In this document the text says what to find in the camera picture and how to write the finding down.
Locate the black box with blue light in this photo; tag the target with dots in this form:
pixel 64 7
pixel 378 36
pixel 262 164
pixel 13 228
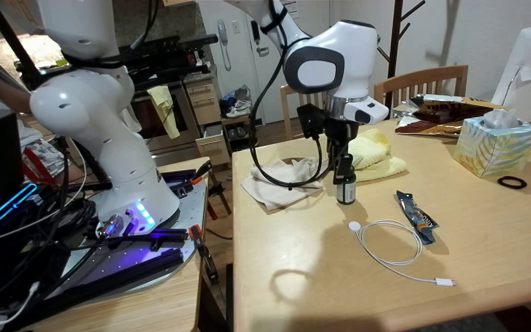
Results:
pixel 0 213

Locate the yellow towel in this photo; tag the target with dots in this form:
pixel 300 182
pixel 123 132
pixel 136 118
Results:
pixel 378 154

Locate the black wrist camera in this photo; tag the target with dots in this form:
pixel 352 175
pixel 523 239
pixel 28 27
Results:
pixel 310 121

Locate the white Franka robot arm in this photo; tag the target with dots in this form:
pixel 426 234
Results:
pixel 110 160

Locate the beige cloth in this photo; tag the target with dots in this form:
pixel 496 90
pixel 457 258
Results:
pixel 276 191

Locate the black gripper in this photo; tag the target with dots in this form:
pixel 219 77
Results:
pixel 341 132

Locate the brown foil snack bag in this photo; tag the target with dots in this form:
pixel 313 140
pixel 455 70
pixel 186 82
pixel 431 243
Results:
pixel 455 112

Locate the dark green supplement bottle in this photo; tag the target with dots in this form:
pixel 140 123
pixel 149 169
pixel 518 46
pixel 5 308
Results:
pixel 345 191

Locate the dark wooden coat rack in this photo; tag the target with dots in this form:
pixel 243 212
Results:
pixel 396 38

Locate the patterned tissue box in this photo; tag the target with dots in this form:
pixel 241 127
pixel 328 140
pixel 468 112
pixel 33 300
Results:
pixel 492 149

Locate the light wooden chair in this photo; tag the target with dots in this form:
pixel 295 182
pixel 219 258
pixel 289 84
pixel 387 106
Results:
pixel 286 114
pixel 424 81

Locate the crumpled silver foil wrapper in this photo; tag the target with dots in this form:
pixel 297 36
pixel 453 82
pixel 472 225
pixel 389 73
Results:
pixel 405 114

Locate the white door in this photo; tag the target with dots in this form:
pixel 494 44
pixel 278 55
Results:
pixel 317 16

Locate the hanging yellow rag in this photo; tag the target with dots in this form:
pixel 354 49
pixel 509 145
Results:
pixel 164 108

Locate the wooden drawer cabinet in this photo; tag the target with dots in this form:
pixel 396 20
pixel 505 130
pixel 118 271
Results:
pixel 206 105

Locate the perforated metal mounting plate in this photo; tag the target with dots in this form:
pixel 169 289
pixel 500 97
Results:
pixel 184 210

